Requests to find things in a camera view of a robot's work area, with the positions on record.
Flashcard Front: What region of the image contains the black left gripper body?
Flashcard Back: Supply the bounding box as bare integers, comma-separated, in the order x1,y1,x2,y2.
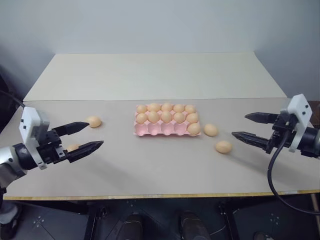
36,128,70,165

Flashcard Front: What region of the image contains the brown wooden furniture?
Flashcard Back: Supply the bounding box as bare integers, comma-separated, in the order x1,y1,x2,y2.
307,99,320,131

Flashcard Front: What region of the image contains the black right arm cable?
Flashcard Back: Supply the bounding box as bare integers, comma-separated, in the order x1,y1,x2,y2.
266,139,320,215

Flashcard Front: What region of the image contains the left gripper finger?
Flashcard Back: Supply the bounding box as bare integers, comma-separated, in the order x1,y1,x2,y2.
51,121,91,137
65,140,105,164

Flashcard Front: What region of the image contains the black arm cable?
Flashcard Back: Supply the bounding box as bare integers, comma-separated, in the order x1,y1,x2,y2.
0,89,28,109
266,139,320,215

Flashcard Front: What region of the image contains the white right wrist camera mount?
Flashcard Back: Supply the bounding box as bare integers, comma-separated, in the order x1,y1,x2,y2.
279,93,314,154

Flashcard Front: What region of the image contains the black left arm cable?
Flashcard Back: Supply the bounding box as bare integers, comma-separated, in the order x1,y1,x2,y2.
0,89,28,109

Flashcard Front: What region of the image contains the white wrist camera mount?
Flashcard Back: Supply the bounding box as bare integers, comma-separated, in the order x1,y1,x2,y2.
279,93,314,154
19,106,51,171

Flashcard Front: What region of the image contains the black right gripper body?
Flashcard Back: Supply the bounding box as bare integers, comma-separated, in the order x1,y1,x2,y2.
265,113,300,155

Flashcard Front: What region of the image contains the pink egg tray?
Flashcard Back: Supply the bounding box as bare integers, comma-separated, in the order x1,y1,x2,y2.
132,104,202,138

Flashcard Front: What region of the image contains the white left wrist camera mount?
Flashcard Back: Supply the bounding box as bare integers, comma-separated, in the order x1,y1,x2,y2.
19,106,51,171

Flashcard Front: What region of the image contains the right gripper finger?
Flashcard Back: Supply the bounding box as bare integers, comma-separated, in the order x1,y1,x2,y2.
244,112,279,125
231,131,272,151

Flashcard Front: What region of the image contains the dark rounded shape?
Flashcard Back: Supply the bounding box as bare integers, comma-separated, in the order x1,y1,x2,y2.
179,210,201,240
122,211,144,240

